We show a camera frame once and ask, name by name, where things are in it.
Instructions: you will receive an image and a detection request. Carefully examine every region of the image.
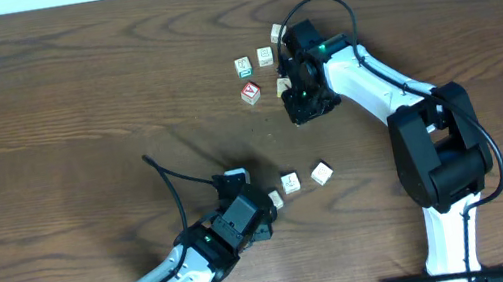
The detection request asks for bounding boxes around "teal block umbrella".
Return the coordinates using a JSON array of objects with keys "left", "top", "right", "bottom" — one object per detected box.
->
[{"left": 281, "top": 172, "right": 301, "bottom": 194}]

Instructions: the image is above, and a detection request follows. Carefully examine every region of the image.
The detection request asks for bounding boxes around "wooden block number eight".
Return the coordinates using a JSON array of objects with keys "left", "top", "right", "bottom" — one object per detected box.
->
[{"left": 256, "top": 46, "right": 274, "bottom": 67}]

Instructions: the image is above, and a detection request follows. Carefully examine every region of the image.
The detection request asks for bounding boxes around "green block top corner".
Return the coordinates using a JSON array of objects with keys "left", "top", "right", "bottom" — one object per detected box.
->
[{"left": 234, "top": 57, "right": 254, "bottom": 79}]

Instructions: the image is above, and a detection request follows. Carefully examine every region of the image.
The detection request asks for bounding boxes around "yellow edged wooden block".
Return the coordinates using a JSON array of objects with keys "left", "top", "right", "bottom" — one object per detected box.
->
[{"left": 276, "top": 77, "right": 292, "bottom": 98}]

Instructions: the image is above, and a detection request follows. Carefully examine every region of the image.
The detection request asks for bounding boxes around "wooden block soccer ball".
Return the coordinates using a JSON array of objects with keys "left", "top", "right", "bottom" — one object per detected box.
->
[{"left": 311, "top": 162, "right": 333, "bottom": 186}]

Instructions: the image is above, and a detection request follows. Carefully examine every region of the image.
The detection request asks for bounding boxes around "red letter A block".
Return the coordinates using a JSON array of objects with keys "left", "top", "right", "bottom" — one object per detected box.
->
[{"left": 240, "top": 82, "right": 261, "bottom": 106}]

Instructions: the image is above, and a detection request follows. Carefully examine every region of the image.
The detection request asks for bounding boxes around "wooden block ladybug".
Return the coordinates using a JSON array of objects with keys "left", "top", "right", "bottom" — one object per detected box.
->
[{"left": 268, "top": 190, "right": 284, "bottom": 210}]

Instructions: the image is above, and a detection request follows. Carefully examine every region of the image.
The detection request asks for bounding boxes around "wooden block far left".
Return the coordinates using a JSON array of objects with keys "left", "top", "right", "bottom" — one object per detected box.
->
[{"left": 270, "top": 24, "right": 285, "bottom": 44}]

